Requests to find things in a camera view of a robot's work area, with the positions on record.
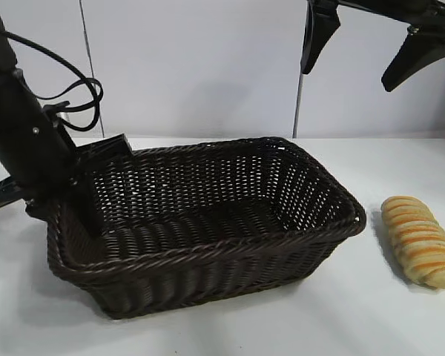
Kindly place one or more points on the dark brown wicker basket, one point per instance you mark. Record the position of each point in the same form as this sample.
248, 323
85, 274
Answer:
207, 237

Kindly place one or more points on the grey metal wall strip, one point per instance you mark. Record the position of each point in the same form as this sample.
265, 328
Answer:
296, 111

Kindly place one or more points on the long striped bread roll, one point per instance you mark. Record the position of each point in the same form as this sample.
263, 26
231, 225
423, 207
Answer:
419, 244

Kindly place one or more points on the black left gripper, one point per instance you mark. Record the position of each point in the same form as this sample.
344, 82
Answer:
26, 148

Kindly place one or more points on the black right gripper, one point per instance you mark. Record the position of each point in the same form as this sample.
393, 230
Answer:
393, 7

